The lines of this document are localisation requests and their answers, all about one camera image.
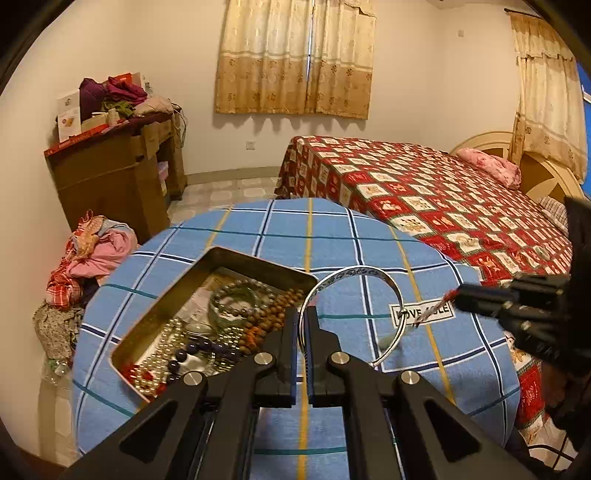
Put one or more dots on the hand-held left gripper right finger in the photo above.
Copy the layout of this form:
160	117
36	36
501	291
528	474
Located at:
311	332

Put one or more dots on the pile of clothes on cabinet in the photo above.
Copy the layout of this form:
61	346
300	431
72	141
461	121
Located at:
120	94

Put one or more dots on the folded paper in tin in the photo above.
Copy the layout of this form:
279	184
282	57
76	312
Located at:
201	300

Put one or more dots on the pink box in cabinet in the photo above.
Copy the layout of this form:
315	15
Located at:
163	177

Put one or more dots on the flat red box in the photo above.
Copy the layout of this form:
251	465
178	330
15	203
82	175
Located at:
78	137

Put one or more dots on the beige corner curtain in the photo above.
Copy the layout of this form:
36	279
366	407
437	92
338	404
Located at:
549	92

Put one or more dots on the pink metal tin box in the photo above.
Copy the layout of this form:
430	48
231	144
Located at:
138	341

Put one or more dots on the pink pillow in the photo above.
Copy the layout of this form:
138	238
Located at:
489	166

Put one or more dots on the green jade bangle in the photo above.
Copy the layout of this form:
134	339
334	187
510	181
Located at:
221	318

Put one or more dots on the beige patterned curtain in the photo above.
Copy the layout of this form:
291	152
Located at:
295	55

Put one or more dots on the blue checked cloth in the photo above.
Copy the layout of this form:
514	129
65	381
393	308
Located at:
286	230

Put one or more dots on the white carton box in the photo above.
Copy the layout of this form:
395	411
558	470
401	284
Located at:
69	115

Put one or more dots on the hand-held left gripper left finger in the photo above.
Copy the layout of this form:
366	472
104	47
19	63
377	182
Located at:
292	332

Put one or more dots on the brown wooden cabinet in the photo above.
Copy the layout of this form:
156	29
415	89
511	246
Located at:
101	180

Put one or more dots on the bed with red quilt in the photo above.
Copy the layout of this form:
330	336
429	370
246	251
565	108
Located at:
415	194

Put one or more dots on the striped pillow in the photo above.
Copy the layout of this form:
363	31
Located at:
556	211

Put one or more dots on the pile of clothes on floor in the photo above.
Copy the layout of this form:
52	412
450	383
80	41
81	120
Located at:
87	263

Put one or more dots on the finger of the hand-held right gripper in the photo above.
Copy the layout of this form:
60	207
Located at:
485	297

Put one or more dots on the cream bed headboard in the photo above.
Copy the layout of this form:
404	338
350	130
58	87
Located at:
545	180

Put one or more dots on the silver bangle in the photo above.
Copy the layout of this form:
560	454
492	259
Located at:
355	270

